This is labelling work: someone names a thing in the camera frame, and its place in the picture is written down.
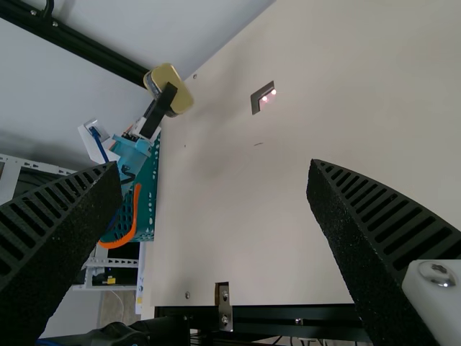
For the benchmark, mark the black post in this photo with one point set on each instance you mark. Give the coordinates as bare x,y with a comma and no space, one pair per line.
72,39

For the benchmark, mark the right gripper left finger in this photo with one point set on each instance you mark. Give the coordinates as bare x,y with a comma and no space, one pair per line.
61,234

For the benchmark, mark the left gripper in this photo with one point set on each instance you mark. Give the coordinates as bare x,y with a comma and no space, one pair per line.
131,149

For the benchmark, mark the rectangular tin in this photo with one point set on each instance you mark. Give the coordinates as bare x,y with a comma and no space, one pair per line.
164,74

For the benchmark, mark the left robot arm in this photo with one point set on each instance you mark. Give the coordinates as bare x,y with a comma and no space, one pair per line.
119,333

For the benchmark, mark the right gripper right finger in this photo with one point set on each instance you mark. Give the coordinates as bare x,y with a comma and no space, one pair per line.
367,234

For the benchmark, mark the small square scanner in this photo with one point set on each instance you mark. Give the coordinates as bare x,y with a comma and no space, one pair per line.
264,99

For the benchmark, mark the white metal shelf rack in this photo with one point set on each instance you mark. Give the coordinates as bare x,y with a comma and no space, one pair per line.
108,262

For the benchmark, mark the teal shopping basket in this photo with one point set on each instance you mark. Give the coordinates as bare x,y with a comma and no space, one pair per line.
146,212

